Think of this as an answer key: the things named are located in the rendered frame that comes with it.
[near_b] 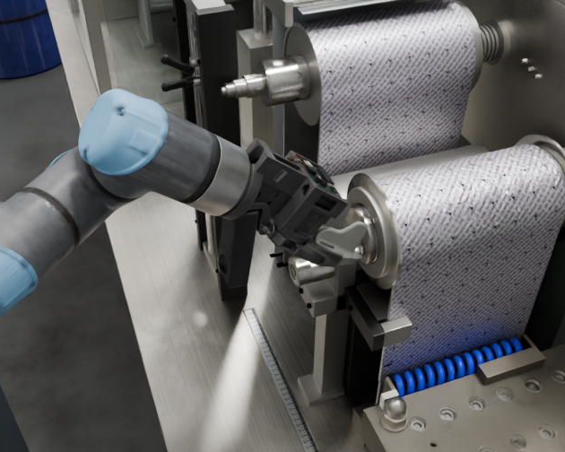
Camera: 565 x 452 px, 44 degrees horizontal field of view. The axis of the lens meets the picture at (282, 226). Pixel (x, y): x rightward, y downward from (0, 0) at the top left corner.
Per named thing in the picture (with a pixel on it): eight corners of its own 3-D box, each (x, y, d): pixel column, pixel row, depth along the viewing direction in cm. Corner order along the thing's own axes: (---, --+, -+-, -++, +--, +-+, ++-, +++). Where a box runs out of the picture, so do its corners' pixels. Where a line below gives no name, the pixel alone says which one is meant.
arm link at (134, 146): (78, 103, 66) (127, 67, 60) (172, 147, 73) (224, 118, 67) (64, 177, 63) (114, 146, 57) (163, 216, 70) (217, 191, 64)
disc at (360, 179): (343, 239, 96) (349, 151, 87) (346, 239, 96) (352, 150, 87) (392, 314, 86) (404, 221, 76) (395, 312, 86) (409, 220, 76)
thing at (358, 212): (350, 194, 84) (374, 246, 81) (365, 190, 85) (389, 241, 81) (339, 225, 91) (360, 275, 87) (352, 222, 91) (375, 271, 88)
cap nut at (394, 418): (375, 412, 92) (378, 393, 89) (399, 404, 93) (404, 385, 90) (387, 436, 89) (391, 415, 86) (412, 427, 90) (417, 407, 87)
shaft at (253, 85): (219, 96, 98) (217, 75, 96) (259, 88, 99) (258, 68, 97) (225, 107, 95) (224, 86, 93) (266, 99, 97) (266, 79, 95)
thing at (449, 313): (378, 379, 97) (391, 287, 85) (520, 334, 103) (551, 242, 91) (379, 382, 97) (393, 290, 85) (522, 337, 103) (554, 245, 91)
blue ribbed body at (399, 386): (385, 386, 98) (387, 371, 95) (515, 345, 103) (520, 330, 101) (396, 406, 95) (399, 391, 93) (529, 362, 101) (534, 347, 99)
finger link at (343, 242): (395, 244, 80) (341, 215, 75) (362, 280, 82) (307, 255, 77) (385, 228, 83) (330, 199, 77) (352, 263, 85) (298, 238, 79)
